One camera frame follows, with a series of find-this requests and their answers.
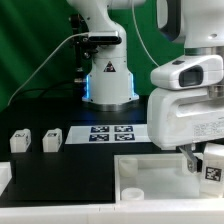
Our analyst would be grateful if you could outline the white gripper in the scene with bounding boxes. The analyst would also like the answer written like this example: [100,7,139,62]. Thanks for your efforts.
[147,88,224,173]

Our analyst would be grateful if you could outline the white square tabletop tray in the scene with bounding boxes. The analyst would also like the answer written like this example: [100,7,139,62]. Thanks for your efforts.
[114,153,224,201]

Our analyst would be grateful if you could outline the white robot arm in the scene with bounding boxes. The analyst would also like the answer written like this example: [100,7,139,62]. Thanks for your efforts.
[67,0,224,172]

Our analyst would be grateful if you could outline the paper sheet with tags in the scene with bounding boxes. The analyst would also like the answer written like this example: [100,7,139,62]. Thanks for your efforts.
[66,124,150,144]

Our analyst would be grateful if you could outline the white front obstacle wall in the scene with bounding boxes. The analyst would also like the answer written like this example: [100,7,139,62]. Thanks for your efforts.
[0,199,224,224]

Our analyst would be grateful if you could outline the white obstacle wall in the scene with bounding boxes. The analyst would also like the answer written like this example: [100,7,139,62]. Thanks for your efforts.
[0,162,12,196]
[0,199,224,224]

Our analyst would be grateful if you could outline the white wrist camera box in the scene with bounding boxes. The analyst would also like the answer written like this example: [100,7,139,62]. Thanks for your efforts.
[151,55,224,90]

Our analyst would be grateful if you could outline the white cable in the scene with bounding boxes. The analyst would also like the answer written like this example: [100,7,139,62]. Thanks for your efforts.
[7,0,161,107]

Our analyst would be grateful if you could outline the black cable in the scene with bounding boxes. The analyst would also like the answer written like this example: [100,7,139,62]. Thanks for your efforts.
[13,81,84,101]

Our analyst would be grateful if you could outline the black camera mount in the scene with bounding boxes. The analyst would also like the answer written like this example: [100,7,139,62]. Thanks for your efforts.
[69,14,122,84]

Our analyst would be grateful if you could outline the white left obstacle wall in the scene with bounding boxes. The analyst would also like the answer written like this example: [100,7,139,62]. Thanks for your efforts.
[0,162,12,196]

